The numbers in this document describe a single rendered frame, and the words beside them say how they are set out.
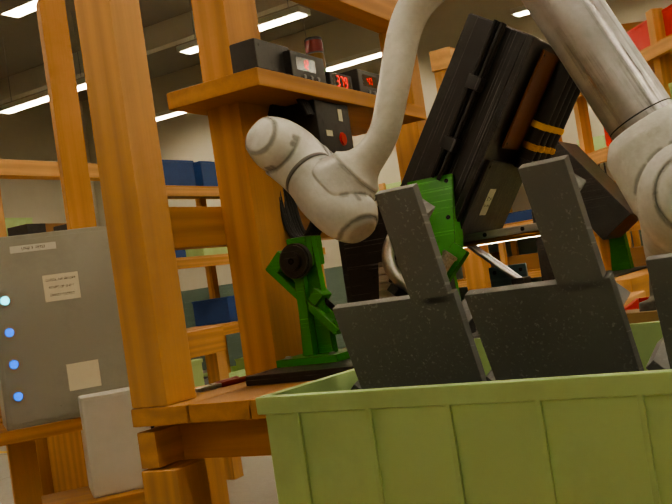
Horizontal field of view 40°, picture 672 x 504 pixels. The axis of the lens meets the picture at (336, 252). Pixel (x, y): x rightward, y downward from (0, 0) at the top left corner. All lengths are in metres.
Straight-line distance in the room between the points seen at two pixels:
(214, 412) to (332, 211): 0.43
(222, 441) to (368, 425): 0.95
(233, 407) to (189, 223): 0.51
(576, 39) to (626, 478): 0.79
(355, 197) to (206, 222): 0.58
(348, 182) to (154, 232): 0.42
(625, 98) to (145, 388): 1.01
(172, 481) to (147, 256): 0.43
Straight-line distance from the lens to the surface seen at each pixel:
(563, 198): 0.83
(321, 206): 1.58
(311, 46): 2.56
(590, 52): 1.41
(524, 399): 0.80
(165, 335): 1.78
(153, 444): 1.81
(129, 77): 1.84
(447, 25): 12.19
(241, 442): 1.78
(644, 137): 1.35
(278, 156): 1.64
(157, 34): 12.04
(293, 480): 0.95
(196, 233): 2.04
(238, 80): 2.01
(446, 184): 2.15
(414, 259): 0.93
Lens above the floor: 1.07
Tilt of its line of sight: 2 degrees up
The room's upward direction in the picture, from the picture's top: 9 degrees counter-clockwise
